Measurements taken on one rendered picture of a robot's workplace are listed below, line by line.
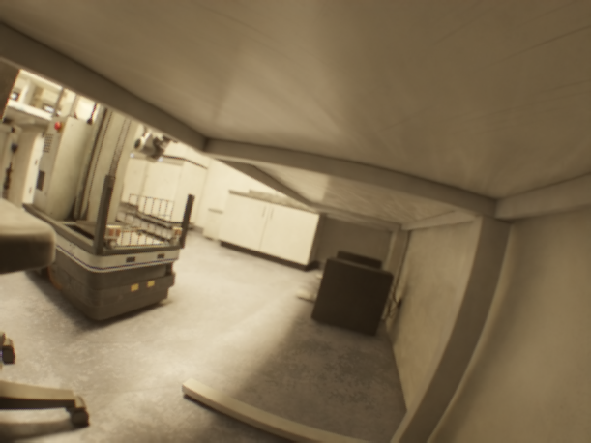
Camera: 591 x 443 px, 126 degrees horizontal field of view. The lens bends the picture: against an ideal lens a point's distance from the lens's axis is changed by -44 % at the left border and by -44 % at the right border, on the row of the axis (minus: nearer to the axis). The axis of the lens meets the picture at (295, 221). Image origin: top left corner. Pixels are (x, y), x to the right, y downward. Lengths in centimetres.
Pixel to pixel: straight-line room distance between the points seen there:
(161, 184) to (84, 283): 309
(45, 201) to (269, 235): 248
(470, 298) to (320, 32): 56
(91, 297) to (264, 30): 101
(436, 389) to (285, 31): 70
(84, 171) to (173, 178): 259
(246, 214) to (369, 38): 319
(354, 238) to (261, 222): 125
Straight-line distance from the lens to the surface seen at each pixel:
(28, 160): 272
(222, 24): 25
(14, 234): 45
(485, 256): 63
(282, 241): 317
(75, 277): 115
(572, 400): 47
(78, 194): 149
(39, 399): 71
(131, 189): 458
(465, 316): 64
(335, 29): 22
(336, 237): 365
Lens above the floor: 59
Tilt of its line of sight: 1 degrees down
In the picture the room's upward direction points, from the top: 14 degrees clockwise
